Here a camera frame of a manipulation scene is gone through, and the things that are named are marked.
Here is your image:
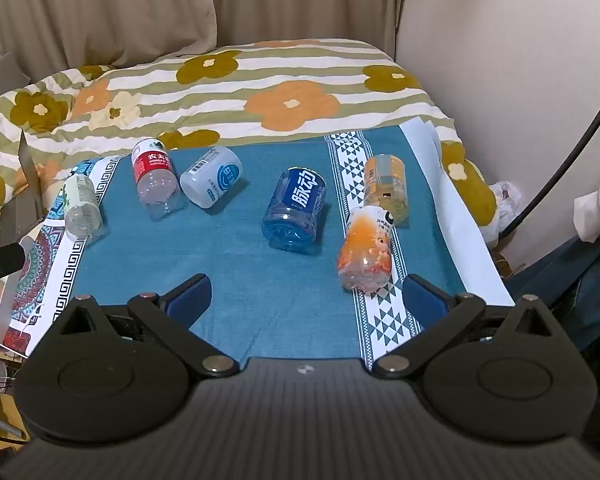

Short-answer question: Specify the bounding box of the white and blue bottle cup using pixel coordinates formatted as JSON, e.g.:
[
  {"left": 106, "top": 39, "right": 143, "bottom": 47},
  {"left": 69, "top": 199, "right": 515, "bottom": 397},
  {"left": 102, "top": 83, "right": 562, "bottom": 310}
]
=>
[{"left": 179, "top": 146, "right": 244, "bottom": 209}]

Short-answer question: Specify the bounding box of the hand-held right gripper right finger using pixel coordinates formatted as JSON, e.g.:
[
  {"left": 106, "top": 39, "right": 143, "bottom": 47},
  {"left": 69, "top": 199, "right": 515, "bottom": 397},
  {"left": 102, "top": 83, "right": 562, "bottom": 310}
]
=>
[{"left": 372, "top": 273, "right": 557, "bottom": 380}]

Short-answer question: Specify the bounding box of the orange label bottle cup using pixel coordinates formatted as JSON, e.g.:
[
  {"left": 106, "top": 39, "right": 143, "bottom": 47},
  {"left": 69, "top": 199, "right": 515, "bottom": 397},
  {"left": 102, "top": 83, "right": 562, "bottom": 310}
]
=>
[{"left": 363, "top": 154, "right": 410, "bottom": 226}]

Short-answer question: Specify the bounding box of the grey board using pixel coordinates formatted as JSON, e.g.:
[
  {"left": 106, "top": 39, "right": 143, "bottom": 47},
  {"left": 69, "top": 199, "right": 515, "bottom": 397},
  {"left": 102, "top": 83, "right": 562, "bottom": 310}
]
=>
[{"left": 0, "top": 130, "right": 46, "bottom": 251}]

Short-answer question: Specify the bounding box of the black curved cable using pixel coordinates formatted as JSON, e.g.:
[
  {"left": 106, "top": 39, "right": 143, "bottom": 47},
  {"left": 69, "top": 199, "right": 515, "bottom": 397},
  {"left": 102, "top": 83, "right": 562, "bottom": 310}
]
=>
[{"left": 497, "top": 76, "right": 600, "bottom": 236}]

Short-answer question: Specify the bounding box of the striped flower print blanket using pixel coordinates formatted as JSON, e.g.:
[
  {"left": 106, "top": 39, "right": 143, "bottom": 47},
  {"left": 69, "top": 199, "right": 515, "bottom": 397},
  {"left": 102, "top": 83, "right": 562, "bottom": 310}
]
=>
[{"left": 0, "top": 37, "right": 498, "bottom": 242}]

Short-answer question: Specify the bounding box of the beige curtain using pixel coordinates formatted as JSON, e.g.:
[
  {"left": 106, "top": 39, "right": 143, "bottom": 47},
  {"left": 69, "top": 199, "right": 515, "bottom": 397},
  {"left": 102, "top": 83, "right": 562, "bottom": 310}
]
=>
[{"left": 0, "top": 0, "right": 402, "bottom": 80}]

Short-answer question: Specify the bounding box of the clear bottle cup red label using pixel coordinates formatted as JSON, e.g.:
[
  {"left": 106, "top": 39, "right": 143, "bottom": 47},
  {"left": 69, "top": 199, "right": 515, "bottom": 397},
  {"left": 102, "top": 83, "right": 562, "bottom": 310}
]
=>
[{"left": 131, "top": 138, "right": 186, "bottom": 222}]

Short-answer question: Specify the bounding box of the white plastic bag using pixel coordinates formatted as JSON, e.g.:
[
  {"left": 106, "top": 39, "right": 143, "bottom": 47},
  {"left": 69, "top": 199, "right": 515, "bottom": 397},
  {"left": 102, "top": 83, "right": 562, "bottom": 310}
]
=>
[{"left": 480, "top": 180, "right": 525, "bottom": 249}]

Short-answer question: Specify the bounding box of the dark blue cloth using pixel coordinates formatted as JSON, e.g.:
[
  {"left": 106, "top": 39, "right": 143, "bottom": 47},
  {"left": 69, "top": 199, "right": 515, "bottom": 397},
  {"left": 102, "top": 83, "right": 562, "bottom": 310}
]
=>
[{"left": 510, "top": 232, "right": 600, "bottom": 353}]

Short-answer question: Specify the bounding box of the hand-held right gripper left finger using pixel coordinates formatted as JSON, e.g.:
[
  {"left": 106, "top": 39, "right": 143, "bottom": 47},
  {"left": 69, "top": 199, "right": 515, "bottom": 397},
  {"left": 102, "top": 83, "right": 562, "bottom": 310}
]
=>
[{"left": 55, "top": 273, "right": 241, "bottom": 379}]

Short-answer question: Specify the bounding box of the clear bottle cup green label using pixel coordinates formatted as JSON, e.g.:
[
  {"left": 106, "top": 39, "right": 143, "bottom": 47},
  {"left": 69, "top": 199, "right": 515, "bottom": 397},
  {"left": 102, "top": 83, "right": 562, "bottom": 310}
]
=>
[{"left": 62, "top": 174, "right": 105, "bottom": 242}]

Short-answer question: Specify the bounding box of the orange cartoon print bottle cup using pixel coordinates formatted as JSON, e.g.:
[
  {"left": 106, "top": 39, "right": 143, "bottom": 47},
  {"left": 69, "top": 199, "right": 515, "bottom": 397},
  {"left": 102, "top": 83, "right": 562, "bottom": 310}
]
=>
[{"left": 337, "top": 205, "right": 395, "bottom": 292}]

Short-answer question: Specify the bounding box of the teal patterned tablecloth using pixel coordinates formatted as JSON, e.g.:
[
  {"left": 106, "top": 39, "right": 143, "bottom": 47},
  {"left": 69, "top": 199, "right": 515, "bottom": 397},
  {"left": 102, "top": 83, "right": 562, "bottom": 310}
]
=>
[{"left": 0, "top": 116, "right": 516, "bottom": 367}]

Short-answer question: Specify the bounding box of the black metal bracket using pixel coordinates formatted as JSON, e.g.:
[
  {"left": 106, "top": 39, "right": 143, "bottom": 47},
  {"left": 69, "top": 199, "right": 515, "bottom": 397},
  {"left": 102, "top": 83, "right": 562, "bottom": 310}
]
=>
[{"left": 0, "top": 244, "right": 27, "bottom": 283}]

